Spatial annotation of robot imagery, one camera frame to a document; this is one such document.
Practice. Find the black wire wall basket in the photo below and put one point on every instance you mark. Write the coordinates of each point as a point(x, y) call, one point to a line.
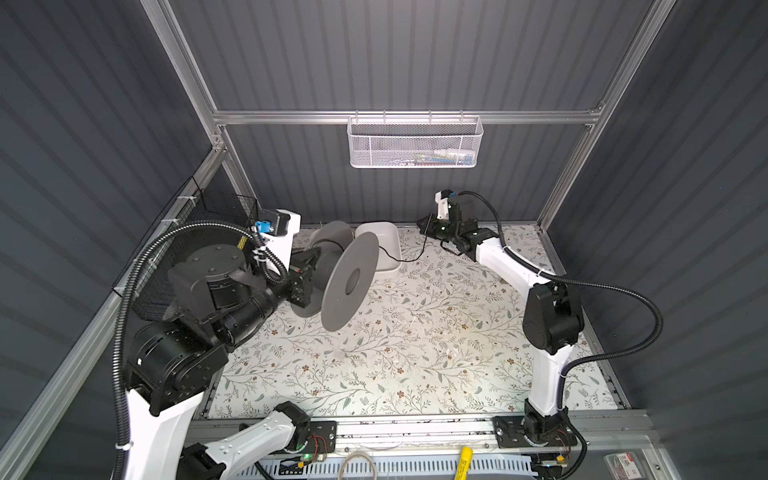
point(217, 201)

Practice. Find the white plastic bin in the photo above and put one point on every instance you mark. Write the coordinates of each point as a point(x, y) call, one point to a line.
point(390, 254)

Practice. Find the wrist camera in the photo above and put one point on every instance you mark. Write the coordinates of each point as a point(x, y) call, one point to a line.
point(277, 228)
point(442, 200)

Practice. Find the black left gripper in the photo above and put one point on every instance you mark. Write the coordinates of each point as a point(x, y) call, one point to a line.
point(299, 274)

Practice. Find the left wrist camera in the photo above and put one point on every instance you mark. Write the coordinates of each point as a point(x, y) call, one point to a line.
point(277, 228)

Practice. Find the white wire mesh basket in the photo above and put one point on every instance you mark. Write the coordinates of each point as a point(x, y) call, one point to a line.
point(429, 142)

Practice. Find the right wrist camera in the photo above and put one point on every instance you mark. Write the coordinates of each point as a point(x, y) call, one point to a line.
point(442, 200)

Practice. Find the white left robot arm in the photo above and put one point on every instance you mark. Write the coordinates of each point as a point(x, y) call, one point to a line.
point(224, 293)

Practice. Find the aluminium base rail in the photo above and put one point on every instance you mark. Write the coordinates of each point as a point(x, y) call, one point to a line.
point(391, 434)

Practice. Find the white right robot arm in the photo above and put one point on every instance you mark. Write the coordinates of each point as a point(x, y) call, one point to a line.
point(553, 318)

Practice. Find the yellow marker front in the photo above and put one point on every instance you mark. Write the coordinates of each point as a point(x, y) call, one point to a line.
point(464, 463)

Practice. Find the grey perforated cable spool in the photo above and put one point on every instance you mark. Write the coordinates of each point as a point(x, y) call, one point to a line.
point(342, 275)

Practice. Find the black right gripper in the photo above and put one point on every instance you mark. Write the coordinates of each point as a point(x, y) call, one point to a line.
point(432, 221)

